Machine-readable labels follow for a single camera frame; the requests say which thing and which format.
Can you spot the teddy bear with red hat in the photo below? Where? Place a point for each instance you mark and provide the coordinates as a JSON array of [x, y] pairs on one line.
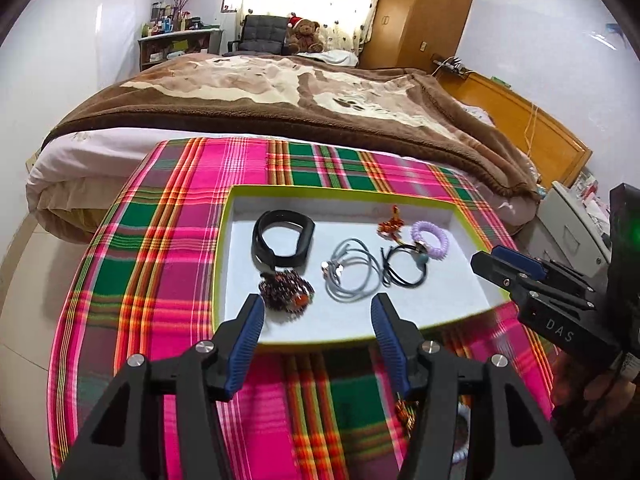
[[305, 35]]

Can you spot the brown plush blanket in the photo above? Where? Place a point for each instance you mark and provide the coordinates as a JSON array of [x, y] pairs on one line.
[[300, 100]]

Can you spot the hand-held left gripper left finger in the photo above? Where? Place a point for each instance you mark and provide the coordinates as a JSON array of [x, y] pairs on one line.
[[245, 345]]

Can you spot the red knot charm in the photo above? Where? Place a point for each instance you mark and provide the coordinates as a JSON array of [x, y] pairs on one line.
[[387, 227]]

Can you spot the wooden wardrobe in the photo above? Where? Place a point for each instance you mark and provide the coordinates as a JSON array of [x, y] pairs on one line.
[[425, 10]]

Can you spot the black wristband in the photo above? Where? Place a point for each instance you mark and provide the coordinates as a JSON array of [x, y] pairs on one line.
[[305, 225]]

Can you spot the person's right hand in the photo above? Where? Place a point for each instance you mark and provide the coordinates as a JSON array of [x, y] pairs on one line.
[[612, 382]]

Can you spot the yellow shallow box tray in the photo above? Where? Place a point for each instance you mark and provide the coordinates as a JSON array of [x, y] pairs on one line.
[[350, 320]]

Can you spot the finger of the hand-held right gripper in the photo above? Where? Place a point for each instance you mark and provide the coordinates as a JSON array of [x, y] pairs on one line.
[[492, 267], [520, 260]]

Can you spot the pile of small packages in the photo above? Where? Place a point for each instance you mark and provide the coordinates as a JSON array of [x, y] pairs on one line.
[[592, 192]]

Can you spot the group of bottles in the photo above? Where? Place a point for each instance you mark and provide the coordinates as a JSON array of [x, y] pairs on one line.
[[167, 20]]

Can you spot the dark grey chair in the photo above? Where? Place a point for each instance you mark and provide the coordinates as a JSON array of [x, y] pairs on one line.
[[260, 35]]

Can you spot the pink green plaid tablecloth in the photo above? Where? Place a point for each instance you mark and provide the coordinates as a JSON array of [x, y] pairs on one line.
[[150, 260]]

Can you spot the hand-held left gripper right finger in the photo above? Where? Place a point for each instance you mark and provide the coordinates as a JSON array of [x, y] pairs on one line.
[[390, 342]]

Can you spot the wooden headboard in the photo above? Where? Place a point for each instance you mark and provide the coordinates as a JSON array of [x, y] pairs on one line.
[[530, 120]]

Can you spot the power strip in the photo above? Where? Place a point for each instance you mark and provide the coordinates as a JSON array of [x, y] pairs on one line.
[[450, 65]]

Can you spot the white pillow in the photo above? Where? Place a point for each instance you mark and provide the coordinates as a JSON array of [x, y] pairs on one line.
[[330, 57]]

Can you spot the grey drawer cabinet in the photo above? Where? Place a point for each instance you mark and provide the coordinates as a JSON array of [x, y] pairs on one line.
[[570, 235]]

